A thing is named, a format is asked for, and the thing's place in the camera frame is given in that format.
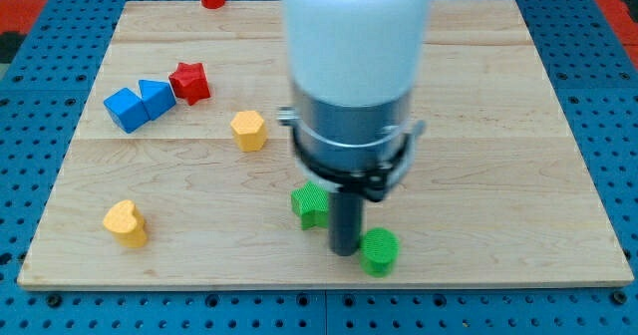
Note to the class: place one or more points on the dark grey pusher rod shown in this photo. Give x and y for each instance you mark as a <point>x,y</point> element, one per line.
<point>345,222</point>

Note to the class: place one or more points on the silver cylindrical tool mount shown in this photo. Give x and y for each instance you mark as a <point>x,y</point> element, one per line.
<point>365,150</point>

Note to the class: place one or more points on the red star block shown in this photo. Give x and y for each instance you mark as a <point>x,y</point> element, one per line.
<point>189,82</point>

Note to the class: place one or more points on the green cylinder block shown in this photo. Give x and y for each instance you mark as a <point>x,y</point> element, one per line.
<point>379,248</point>

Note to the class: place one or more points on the yellow hexagon block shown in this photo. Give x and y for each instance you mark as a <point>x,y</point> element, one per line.
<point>249,131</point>

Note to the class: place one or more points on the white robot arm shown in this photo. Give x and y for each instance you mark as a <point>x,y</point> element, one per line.
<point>352,69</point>

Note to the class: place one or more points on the blue triangle block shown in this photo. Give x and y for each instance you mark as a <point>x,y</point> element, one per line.
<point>157,97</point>

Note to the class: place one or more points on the yellow heart block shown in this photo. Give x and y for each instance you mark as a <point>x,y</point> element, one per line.
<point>126,224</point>

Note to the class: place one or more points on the green star block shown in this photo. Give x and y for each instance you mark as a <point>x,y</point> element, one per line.
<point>310,204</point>

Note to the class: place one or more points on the blue cube block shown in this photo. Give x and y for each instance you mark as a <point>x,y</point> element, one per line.
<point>126,110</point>

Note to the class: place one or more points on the wooden board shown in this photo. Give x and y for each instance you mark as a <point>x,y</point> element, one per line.
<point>498,196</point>

